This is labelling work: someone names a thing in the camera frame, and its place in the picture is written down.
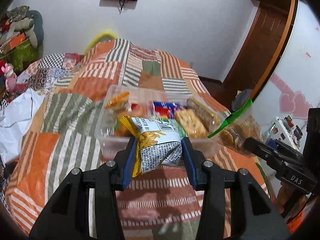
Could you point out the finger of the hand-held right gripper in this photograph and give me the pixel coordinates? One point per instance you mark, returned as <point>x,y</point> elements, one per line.
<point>260,150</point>
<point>277,145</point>

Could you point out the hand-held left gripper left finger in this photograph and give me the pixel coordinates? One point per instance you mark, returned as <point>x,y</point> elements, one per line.
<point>128,162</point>

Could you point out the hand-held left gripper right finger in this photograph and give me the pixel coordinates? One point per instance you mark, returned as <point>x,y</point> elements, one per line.
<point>188,160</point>

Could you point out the clear plastic container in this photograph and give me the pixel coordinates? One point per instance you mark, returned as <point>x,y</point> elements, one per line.
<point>110,145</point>

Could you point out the clear snack packet green top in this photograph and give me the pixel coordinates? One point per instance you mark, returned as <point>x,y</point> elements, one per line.
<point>240,130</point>

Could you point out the yellow white fries packet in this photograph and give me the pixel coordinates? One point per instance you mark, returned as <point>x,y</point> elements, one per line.
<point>155,150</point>

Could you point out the orange crisps packet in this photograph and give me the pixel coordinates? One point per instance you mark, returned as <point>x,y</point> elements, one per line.
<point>122,128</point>

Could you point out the yellow puffed snack packet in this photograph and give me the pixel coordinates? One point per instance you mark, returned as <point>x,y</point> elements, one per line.
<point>191,123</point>

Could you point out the brown snack packet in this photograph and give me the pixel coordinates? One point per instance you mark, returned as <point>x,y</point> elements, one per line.
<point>202,111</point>

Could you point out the blue triangular snack packet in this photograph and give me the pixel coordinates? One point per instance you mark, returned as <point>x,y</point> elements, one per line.
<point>170,105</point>

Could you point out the orange snack bar packet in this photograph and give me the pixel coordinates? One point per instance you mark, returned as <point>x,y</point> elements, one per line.
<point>117,100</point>

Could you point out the person's right forearm orange sleeve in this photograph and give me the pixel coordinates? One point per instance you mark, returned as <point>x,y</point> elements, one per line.
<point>296,222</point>

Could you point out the person's right hand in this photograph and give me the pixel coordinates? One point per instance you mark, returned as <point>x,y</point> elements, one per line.
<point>283,195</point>

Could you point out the white box with stickers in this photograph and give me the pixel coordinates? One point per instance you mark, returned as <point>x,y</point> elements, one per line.
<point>290,130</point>

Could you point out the grey blue bin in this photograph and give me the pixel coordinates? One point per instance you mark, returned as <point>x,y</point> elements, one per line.
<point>240,101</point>

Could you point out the striped patchwork blanket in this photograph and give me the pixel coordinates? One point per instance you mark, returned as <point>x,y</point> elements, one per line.
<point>75,120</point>

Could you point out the white wardrobe pink hearts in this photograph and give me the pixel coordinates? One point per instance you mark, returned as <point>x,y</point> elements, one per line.
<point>295,62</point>

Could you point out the brown wooden door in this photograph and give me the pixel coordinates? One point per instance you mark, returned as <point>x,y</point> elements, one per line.
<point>262,37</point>

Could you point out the white plastic bag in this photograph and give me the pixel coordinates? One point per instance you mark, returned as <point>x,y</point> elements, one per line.
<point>17,120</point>

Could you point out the checkered patchwork quilt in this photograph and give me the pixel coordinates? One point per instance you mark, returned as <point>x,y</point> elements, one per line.
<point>50,65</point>

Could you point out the yellow hoop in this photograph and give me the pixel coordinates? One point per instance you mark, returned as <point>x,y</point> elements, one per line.
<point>102,34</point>

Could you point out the pink toy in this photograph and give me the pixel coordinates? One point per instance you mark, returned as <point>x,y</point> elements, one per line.
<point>10,77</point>

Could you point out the green cardboard box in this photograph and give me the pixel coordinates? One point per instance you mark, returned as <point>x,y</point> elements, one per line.
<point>25,55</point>

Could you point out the orange cardboard box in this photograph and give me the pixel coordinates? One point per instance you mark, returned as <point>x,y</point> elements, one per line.
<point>13,42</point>

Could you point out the patterned fabric plush toy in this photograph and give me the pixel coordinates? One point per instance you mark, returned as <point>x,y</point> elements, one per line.
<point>17,21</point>

